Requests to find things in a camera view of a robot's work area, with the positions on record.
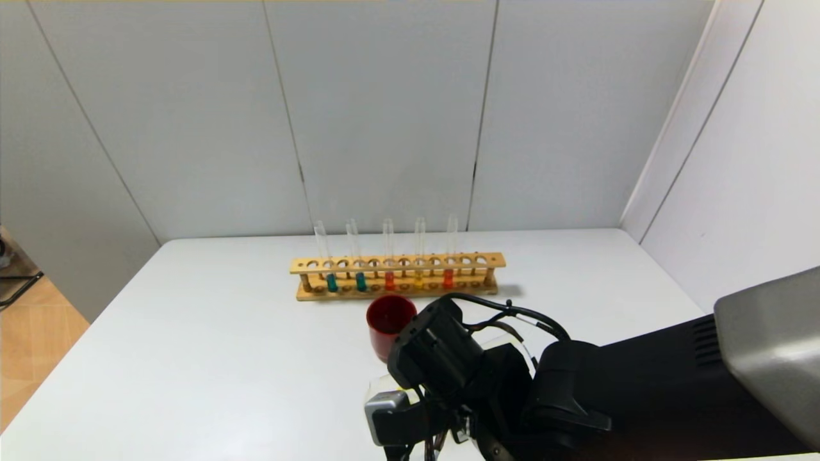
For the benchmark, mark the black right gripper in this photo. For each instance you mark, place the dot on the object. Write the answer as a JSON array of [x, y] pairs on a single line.
[[442, 416]]

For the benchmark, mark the red liquid test tube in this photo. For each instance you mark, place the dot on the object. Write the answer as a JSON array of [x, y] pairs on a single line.
[[448, 278], [389, 280]]

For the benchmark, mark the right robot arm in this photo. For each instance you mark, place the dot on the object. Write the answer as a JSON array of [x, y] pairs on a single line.
[[640, 397]]

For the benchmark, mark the teal liquid test tube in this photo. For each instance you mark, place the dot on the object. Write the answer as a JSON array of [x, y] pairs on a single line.
[[360, 282], [332, 283]]

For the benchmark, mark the wooden test tube rack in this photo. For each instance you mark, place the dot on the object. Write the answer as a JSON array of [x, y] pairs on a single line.
[[314, 296]]

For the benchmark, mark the clear glass beaker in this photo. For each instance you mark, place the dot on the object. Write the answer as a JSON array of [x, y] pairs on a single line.
[[378, 384]]

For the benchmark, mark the red plastic cup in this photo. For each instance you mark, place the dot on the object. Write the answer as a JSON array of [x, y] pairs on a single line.
[[381, 333]]

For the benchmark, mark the black metal stand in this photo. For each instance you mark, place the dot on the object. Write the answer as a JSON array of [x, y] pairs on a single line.
[[4, 253]]

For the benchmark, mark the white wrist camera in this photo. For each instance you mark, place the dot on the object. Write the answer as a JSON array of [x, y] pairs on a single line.
[[384, 406]]

